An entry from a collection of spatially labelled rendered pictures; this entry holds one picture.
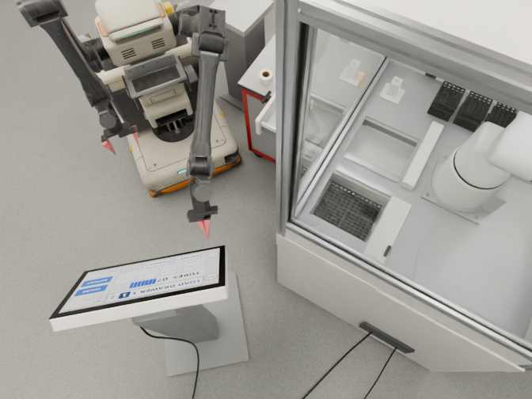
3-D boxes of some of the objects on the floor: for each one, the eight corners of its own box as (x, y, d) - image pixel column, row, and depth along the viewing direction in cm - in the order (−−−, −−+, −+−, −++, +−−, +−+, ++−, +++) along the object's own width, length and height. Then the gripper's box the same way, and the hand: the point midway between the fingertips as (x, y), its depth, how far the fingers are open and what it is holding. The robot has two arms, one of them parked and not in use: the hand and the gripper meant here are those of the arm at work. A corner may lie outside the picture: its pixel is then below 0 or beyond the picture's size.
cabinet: (274, 285, 237) (273, 245, 164) (350, 153, 271) (378, 72, 198) (427, 374, 216) (504, 375, 143) (488, 219, 250) (576, 156, 177)
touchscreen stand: (161, 286, 239) (86, 230, 145) (235, 272, 241) (209, 208, 147) (168, 376, 219) (87, 378, 125) (248, 360, 221) (229, 351, 128)
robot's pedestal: (219, 96, 293) (201, 10, 223) (244, 70, 302) (234, -21, 233) (252, 116, 285) (244, 33, 216) (276, 89, 295) (276, 1, 225)
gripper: (214, 189, 137) (222, 231, 141) (184, 194, 136) (194, 237, 141) (214, 194, 130) (222, 238, 134) (182, 199, 130) (191, 244, 134)
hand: (207, 235), depth 137 cm, fingers closed
